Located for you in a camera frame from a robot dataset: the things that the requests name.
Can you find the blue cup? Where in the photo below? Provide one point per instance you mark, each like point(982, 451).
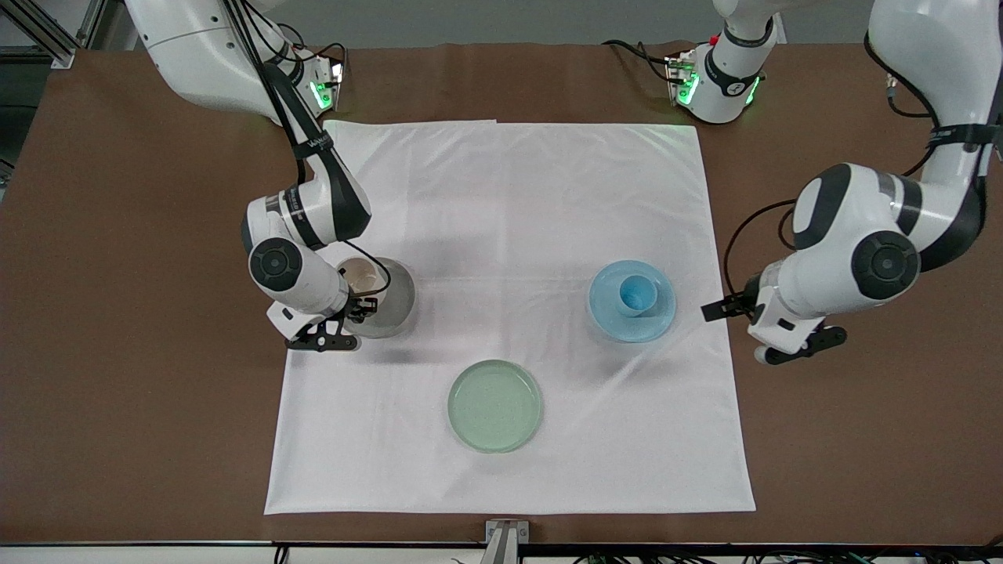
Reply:
point(637, 294)

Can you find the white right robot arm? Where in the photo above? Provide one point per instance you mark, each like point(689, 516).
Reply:
point(204, 55)

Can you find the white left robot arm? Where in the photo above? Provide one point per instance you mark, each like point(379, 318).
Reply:
point(885, 235)

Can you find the gray plate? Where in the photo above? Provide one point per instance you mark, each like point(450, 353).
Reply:
point(396, 301)

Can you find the blue plate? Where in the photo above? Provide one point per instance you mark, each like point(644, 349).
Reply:
point(654, 325)

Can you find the green plate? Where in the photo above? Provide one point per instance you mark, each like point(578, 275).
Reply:
point(495, 406)

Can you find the white cloth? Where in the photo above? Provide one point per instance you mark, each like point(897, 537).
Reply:
point(509, 235)

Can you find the metal table bracket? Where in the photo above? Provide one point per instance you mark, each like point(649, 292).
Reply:
point(506, 540)

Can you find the aluminum frame profile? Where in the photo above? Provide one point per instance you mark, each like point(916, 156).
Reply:
point(39, 31)

